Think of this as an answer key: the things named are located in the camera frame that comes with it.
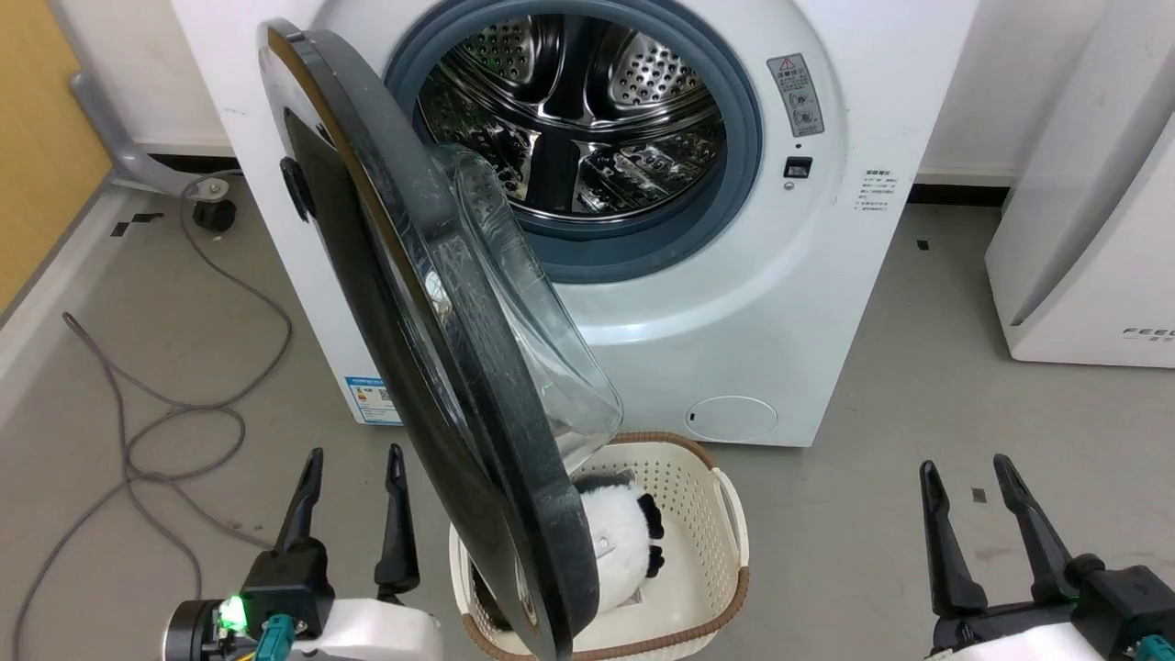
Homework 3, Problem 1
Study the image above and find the small printed text label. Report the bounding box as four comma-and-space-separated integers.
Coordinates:
857, 168, 897, 215

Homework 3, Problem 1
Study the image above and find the blue energy label sticker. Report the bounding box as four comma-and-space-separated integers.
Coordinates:
344, 375, 404, 426

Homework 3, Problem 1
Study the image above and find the cream plastic laundry basket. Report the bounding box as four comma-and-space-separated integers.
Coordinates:
448, 431, 751, 661

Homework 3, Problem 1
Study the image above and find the grey rubber door gasket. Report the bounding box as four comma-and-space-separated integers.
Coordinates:
384, 0, 765, 286

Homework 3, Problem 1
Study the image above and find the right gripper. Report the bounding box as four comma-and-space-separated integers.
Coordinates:
919, 454, 1175, 661

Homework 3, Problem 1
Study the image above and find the white front-load washing machine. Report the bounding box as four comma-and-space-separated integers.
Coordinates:
170, 0, 979, 449

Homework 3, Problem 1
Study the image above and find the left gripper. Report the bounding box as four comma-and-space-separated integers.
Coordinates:
168, 444, 443, 661

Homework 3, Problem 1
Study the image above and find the steel perforated washer drum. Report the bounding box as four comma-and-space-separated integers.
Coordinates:
418, 13, 731, 222

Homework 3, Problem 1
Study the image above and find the round black glass washer door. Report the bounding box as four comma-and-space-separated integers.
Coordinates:
257, 18, 625, 661

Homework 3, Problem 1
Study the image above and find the black caster wheel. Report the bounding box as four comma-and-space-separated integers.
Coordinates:
191, 196, 239, 233

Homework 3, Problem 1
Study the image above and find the grey metal furniture leg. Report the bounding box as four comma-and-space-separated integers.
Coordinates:
69, 72, 231, 199

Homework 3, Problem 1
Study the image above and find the grey warning sticker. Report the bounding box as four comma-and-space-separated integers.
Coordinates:
767, 53, 825, 139

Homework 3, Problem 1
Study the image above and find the wooden cabinet panel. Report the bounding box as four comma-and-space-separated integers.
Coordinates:
0, 0, 114, 315

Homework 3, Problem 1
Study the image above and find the black and white plush toy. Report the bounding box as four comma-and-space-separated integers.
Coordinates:
569, 468, 666, 612

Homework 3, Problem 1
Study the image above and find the white floor-standing appliance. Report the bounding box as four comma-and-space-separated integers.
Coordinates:
984, 0, 1175, 370

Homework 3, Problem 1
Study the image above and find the grey floor cable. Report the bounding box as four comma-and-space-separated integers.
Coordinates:
9, 170, 296, 661

